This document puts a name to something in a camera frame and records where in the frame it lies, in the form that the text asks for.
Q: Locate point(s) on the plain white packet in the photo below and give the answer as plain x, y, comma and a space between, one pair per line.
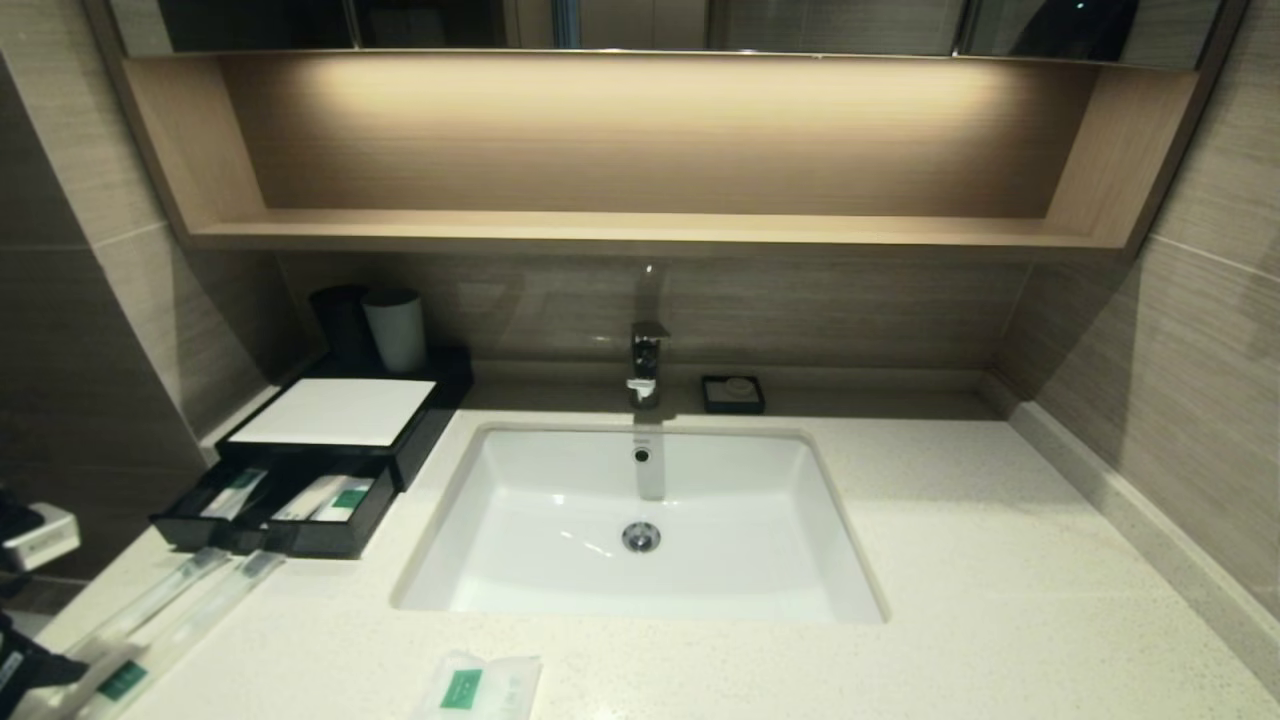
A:
305, 497

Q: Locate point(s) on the white ceramic sink basin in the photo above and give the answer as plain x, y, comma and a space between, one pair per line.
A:
540, 545

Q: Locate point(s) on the chrome sink drain stopper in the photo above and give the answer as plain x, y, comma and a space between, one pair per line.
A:
641, 537

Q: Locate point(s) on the mirror cabinet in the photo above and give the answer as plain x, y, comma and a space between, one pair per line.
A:
800, 25

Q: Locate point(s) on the round beige soap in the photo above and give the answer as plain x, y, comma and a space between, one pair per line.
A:
739, 387

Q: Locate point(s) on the black soap dish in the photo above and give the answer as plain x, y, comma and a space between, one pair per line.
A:
712, 400

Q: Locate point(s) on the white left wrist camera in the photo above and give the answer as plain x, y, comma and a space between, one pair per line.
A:
45, 538

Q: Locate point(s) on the slim packet green label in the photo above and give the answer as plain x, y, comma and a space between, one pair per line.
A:
235, 492

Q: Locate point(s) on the small sachet green label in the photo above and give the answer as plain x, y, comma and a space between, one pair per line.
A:
463, 687

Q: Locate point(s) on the flat packet green label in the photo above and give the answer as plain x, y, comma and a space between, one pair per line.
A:
348, 499

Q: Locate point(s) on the black plastic cup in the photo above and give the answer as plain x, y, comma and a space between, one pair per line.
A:
340, 320

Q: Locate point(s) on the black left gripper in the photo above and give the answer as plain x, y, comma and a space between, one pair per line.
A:
15, 515

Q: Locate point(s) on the wooden wall shelf niche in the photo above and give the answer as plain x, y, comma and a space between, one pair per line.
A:
640, 231

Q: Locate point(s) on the white rectangular board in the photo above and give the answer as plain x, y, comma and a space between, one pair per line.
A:
335, 411

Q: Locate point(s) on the black amenity tray box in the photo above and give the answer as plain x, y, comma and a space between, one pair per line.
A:
430, 420

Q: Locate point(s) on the wrapped toothbrush plain packet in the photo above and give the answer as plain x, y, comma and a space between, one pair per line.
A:
160, 595

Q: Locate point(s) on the grey plastic cup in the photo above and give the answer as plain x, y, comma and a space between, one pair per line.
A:
395, 332

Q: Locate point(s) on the chrome faucet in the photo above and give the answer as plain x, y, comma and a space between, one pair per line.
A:
647, 360

